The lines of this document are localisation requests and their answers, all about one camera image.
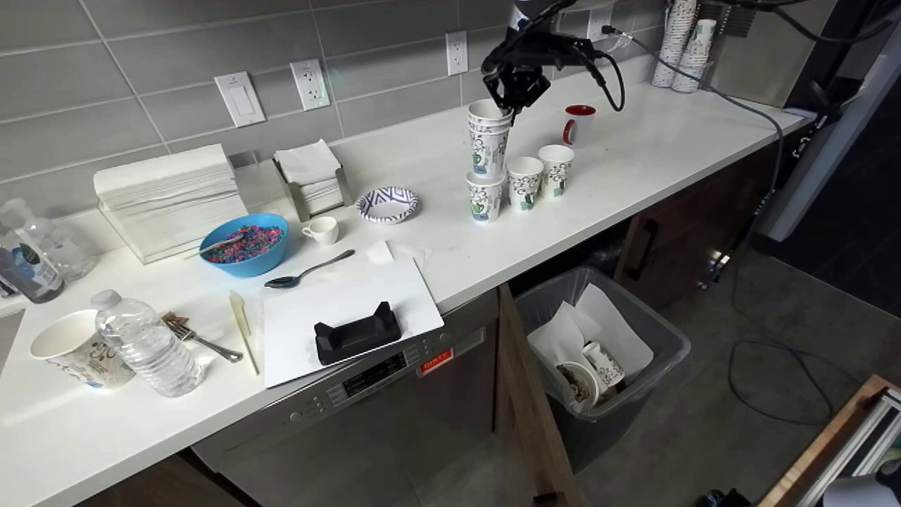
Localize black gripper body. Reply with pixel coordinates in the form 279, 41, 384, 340
479, 26, 574, 94

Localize small white cup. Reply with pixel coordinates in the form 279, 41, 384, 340
299, 215, 339, 248

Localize discarded paper cup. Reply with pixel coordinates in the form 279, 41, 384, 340
555, 355, 601, 412

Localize large brown patterned paper cup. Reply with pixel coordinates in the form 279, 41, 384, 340
27, 306, 137, 392

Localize blue patterned paper bowl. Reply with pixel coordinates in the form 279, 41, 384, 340
355, 184, 422, 227

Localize white square containers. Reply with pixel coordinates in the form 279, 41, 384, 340
269, 137, 349, 220

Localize dark wooden base cabinet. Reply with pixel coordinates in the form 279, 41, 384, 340
612, 137, 786, 317

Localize white cutting board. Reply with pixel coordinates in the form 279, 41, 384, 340
259, 253, 446, 392

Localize black plastic holder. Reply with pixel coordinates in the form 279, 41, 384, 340
308, 298, 406, 367

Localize dark metal spoon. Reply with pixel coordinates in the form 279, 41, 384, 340
261, 248, 356, 293

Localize blue plastic bowl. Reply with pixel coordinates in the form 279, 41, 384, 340
196, 210, 294, 282

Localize grey trash bin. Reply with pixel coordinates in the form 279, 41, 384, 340
513, 264, 696, 472

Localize open cabinet door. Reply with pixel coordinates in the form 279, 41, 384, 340
493, 282, 586, 507

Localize grey slanted panel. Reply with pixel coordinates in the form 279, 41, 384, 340
755, 40, 901, 248

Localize steel dishwasher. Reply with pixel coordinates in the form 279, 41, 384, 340
192, 286, 501, 507

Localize thin wooden stick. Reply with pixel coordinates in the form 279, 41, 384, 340
227, 286, 261, 377

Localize metal fork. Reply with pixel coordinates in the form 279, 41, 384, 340
159, 309, 245, 367

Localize clear plastic water bottle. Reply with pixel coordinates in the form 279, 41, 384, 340
90, 286, 204, 399

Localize clear plastic container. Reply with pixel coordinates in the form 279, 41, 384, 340
25, 210, 101, 282

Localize clear jar blue label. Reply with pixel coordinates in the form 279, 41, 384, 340
0, 198, 66, 306

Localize white wall outlet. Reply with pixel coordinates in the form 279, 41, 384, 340
442, 29, 469, 79
586, 5, 620, 46
287, 57, 332, 113

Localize white mug red handle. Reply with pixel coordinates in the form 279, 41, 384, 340
559, 101, 600, 146

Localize black power cable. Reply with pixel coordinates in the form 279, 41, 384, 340
601, 26, 794, 223

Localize white wall switch plate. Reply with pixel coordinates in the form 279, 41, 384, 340
210, 71, 268, 130

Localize black floor cable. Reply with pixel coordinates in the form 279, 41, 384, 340
724, 334, 842, 432

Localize light wooden frame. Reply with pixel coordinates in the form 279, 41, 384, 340
757, 371, 901, 507

